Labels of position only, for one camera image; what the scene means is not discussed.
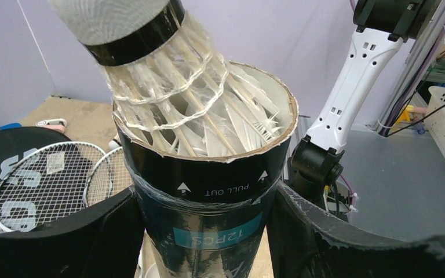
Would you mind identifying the far white shuttlecock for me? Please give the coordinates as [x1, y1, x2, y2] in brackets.
[108, 134, 122, 151]

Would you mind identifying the lower white badminton racket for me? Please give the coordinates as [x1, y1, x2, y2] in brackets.
[83, 147, 133, 207]

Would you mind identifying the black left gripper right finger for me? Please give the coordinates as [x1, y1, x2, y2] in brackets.
[267, 182, 445, 277]

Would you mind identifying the pink white small object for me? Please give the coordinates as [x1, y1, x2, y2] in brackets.
[35, 118, 68, 134]

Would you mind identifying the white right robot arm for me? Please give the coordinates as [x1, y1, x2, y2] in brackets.
[290, 0, 440, 209]

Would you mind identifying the white badminton racket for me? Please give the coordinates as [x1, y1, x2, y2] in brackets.
[0, 141, 106, 233]
[83, 147, 133, 207]

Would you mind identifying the black shuttlecock tube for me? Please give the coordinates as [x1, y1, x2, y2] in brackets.
[114, 63, 298, 277]

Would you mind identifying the black racket bag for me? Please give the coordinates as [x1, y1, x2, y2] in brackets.
[0, 126, 93, 236]

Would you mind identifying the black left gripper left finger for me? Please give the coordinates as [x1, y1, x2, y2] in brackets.
[0, 187, 145, 277]

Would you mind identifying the upper white badminton racket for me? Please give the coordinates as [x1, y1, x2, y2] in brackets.
[0, 141, 106, 233]

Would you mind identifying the white feather shuttlecock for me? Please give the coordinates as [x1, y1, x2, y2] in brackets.
[48, 0, 284, 158]

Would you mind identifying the blue small object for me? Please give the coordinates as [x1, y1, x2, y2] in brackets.
[0, 122, 22, 130]

